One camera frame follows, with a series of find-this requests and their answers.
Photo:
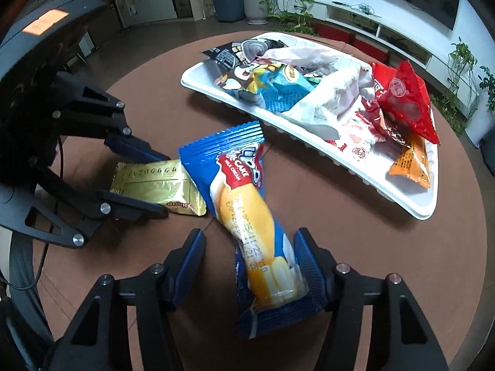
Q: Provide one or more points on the right red storage box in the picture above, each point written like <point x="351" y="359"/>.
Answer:
<point x="371" y="48"/>

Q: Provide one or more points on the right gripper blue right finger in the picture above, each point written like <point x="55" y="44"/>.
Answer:
<point x="401" y="337"/>

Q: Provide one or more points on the orange snack bar packet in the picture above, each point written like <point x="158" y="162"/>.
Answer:
<point x="413" y="162"/>

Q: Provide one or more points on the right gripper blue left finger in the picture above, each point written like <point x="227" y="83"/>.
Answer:
<point x="97" y="337"/>

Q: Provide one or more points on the white tv console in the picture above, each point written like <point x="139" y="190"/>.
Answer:
<point x="355" y="18"/>

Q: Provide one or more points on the long white snack bag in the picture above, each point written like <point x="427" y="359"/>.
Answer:
<point x="334" y="95"/>

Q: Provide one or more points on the white plastic tray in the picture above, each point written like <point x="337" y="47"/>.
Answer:
<point x="373" y="169"/>

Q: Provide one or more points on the red snack bag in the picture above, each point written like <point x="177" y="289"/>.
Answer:
<point x="403" y="94"/>

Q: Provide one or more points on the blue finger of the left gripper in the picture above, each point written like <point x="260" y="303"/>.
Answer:
<point x="127" y="206"/>
<point x="134" y="149"/>

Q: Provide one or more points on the red storage box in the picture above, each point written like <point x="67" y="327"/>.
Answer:
<point x="371" y="48"/>
<point x="334" y="33"/>

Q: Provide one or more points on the black white snack bag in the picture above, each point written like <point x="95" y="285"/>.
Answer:
<point x="241" y="53"/>

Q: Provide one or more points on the plant in white ribbed pot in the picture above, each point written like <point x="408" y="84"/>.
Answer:
<point x="256" y="11"/>

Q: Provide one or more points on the trailing pothos plant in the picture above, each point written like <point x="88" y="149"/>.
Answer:
<point x="459" y="101"/>
<point x="293" y="16"/>

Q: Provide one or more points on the blue cake snack packet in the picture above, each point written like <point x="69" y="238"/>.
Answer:
<point x="227" y="168"/>

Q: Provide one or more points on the gold snack packet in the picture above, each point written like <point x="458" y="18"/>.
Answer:
<point x="166" y="183"/>

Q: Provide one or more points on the pink candy bag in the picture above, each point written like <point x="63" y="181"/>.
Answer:
<point x="307" y="60"/>

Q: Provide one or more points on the red star candy packet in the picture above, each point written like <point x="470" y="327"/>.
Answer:
<point x="382" y="124"/>

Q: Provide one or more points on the trailing pothos plant left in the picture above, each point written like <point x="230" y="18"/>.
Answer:
<point x="293" y="16"/>

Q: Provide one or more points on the trailing pothos plant right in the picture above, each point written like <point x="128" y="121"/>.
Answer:
<point x="459" y="101"/>

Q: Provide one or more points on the red white small snack packet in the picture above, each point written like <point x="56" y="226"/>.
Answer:
<point x="357" y="137"/>

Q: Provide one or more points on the teal cartoon snack packet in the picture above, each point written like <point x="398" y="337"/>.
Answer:
<point x="276" y="87"/>

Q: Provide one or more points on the left red storage box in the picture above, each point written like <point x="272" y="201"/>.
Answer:
<point x="334" y="33"/>

